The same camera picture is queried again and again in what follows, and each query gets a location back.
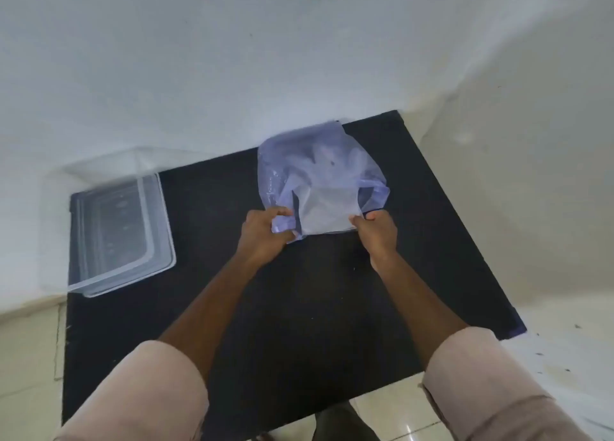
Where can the person's left hand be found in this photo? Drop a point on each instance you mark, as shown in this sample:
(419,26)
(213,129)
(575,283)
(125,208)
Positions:
(261,237)

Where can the person's right hand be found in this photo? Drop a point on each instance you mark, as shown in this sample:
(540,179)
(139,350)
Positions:
(381,239)

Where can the blue translucent plastic bag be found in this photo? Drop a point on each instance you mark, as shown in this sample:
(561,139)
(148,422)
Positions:
(288,162)

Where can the clear plastic container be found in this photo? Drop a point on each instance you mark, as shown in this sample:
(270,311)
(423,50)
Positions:
(120,225)

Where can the person's left forearm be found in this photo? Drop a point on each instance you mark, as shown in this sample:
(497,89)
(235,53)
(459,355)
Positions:
(216,306)

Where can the person's right forearm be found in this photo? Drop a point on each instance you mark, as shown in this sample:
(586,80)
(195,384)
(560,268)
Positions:
(417,306)

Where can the clear container lid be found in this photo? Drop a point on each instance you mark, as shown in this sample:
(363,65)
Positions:
(129,283)

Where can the person's right foot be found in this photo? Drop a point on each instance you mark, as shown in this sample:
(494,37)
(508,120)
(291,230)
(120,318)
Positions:
(343,424)

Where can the blue table frame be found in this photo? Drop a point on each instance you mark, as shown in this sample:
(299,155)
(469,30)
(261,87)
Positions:
(515,328)

